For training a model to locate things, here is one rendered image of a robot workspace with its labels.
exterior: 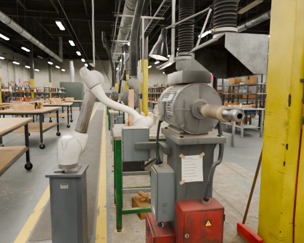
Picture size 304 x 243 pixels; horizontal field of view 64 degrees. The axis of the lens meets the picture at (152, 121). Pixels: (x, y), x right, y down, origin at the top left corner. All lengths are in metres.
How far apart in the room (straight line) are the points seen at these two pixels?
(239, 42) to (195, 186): 0.72
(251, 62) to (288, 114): 1.12
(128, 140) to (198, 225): 0.59
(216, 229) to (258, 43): 0.85
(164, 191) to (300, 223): 1.38
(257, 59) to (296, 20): 1.14
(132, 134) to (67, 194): 0.87
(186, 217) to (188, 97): 0.55
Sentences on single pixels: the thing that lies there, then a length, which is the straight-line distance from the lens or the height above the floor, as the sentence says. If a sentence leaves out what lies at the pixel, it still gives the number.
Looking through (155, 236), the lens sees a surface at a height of 0.61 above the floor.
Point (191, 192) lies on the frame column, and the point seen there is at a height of 0.83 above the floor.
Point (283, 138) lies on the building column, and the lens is 2.08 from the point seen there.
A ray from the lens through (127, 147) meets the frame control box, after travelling 1.43.
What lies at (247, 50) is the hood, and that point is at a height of 1.48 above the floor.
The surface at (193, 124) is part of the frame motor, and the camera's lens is 1.18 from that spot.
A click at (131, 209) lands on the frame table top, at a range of 2.47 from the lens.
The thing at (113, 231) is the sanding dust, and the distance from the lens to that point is 2.58.
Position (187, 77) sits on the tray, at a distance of 1.22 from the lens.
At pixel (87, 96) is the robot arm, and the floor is 1.29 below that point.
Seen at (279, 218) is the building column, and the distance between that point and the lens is 2.25.
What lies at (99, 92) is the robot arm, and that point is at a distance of 1.95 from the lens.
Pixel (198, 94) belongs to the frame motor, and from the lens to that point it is 1.18.
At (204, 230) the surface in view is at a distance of 1.27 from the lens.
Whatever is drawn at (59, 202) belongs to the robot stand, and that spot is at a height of 0.47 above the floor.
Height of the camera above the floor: 1.32
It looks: 7 degrees down
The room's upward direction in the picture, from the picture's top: straight up
